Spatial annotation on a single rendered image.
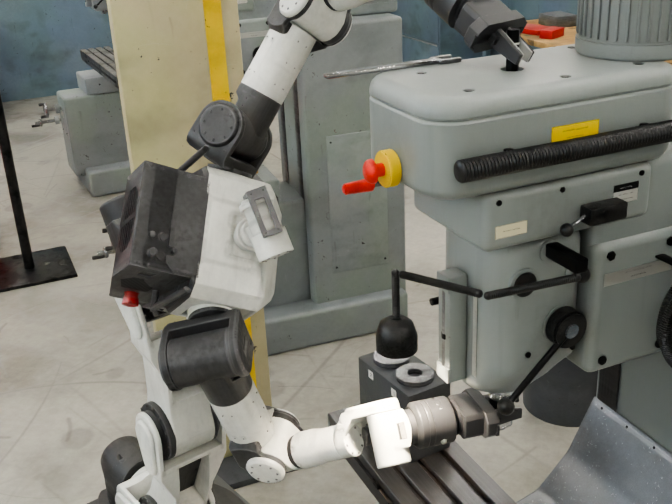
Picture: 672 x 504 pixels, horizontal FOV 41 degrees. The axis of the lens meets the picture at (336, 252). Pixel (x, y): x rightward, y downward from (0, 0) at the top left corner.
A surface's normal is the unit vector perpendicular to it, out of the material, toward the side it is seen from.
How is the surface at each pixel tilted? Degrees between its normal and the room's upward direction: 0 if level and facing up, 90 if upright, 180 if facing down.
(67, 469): 0
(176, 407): 95
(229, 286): 58
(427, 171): 90
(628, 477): 63
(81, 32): 90
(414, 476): 0
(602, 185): 90
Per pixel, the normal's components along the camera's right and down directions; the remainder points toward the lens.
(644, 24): -0.22, 0.40
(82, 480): -0.04, -0.92
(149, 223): 0.51, -0.24
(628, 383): -0.91, 0.20
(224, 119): -0.33, -0.10
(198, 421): 0.61, 0.14
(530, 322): 0.40, 0.35
